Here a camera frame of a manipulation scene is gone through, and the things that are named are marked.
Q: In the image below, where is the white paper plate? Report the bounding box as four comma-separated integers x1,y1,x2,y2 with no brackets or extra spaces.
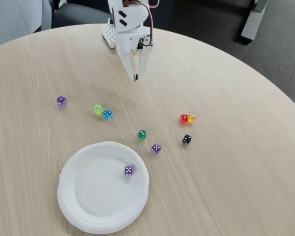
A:
56,141,150,235

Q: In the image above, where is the dark grey chair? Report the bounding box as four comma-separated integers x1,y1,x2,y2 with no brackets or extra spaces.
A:
51,0,112,29

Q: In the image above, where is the lime green translucent die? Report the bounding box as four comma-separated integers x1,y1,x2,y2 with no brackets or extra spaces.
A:
92,104,104,116

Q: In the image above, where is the black die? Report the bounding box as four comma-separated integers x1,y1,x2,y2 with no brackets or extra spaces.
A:
181,134,193,146

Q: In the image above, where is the grey desk leg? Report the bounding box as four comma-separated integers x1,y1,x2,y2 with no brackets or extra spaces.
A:
240,0,269,41

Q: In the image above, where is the white cabinet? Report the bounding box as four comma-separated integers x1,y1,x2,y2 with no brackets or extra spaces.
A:
0,0,43,49

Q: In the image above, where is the white perforated base plate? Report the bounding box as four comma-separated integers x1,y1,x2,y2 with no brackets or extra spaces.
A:
101,18,118,49

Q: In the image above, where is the red black servo cable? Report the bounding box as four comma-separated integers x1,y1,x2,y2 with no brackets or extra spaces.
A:
122,0,161,47

